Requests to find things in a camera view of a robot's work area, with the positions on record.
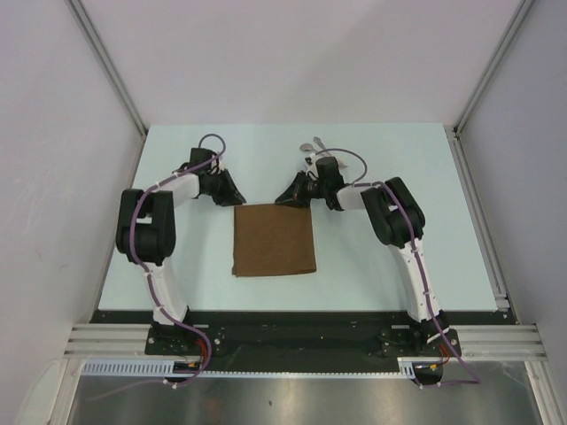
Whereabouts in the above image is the right aluminium frame post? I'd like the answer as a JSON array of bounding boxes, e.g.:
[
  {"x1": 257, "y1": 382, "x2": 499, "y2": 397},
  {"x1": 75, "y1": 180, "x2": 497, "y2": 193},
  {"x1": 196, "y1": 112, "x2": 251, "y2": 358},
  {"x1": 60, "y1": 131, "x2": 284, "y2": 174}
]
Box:
[{"x1": 453, "y1": 0, "x2": 537, "y2": 137}]

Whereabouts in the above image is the brown cloth napkin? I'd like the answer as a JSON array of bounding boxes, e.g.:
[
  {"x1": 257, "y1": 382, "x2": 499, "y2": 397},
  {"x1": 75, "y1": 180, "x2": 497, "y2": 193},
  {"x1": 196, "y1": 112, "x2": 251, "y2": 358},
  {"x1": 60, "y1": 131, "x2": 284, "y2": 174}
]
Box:
[{"x1": 232, "y1": 204, "x2": 317, "y2": 277}]

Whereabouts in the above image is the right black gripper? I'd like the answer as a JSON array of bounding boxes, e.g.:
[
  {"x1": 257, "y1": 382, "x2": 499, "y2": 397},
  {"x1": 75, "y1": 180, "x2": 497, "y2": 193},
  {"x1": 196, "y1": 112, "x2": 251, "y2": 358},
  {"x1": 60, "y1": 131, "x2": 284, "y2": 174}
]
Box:
[{"x1": 276, "y1": 171, "x2": 329, "y2": 208}]

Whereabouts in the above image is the left aluminium frame post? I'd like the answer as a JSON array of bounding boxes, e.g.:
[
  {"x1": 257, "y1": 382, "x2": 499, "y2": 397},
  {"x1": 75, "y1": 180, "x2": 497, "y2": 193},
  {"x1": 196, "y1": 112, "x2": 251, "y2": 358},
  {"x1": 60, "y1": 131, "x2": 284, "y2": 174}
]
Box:
[{"x1": 66, "y1": 0, "x2": 149, "y2": 140}]

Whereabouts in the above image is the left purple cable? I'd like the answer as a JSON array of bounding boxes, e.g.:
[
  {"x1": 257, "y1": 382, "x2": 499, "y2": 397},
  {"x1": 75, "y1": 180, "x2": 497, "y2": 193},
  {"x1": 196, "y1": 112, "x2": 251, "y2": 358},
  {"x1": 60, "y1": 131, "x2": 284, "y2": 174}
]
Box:
[{"x1": 88, "y1": 133, "x2": 229, "y2": 399}]

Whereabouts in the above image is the aluminium frame post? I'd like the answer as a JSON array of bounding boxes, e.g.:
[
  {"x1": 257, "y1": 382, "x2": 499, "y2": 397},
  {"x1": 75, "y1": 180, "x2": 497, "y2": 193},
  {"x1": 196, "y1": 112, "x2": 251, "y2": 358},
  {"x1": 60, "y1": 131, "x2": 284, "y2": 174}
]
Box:
[
  {"x1": 453, "y1": 0, "x2": 537, "y2": 137},
  {"x1": 66, "y1": 0, "x2": 149, "y2": 140}
]

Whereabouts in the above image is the silver metal fork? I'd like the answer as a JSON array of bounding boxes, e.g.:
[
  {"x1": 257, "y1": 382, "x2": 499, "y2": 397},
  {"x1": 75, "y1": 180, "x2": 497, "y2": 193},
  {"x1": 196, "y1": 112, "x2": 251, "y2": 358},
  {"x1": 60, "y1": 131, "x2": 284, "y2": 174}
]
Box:
[{"x1": 313, "y1": 136, "x2": 330, "y2": 155}]

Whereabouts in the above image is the grey slotted cable duct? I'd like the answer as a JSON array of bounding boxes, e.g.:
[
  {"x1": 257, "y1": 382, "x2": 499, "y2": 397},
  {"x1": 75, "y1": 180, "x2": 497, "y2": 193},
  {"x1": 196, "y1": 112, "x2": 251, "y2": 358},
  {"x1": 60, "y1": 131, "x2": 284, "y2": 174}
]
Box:
[{"x1": 82, "y1": 359, "x2": 416, "y2": 381}]

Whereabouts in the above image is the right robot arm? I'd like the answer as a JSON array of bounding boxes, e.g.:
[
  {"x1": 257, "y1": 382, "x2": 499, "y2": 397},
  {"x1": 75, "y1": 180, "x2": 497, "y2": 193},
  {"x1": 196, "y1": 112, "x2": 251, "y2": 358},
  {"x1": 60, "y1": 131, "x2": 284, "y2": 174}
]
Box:
[{"x1": 275, "y1": 155, "x2": 449, "y2": 355}]

